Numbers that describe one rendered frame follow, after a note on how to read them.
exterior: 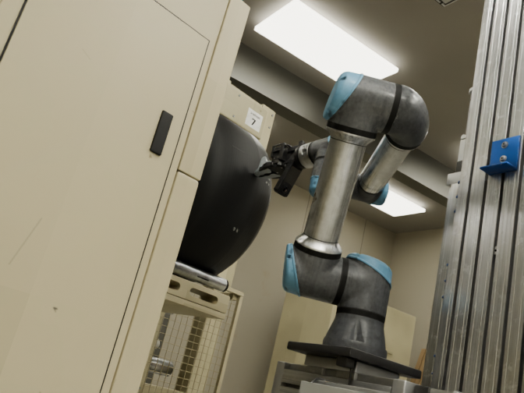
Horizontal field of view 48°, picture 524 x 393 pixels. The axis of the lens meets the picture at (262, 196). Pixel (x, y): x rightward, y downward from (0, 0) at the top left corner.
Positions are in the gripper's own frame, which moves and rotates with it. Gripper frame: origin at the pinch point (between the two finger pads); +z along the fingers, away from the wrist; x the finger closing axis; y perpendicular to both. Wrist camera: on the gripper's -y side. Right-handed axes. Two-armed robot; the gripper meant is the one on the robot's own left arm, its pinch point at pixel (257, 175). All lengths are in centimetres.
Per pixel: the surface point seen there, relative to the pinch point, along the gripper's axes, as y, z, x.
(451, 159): 255, 173, -446
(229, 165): -1.3, 1.0, 11.5
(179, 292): -40.9, 16.5, 9.3
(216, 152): 2.0, 3.4, 15.9
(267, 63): 259, 235, -195
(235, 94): 56, 42, -17
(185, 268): -32.6, 17.8, 8.2
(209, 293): -38.0, 16.2, -2.1
